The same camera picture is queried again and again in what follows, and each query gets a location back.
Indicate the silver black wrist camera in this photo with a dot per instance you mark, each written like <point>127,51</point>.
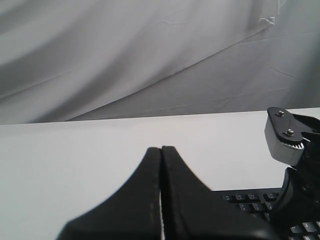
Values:
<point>289,136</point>

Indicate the grey backdrop cloth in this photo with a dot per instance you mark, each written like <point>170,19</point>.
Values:
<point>76,60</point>

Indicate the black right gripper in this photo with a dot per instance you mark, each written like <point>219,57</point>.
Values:
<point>299,198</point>

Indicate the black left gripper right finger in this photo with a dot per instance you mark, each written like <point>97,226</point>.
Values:
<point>191,211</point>

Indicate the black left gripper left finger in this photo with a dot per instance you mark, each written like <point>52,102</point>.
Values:
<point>131,213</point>

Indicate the black acer keyboard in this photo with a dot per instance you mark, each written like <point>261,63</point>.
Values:
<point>259,202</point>

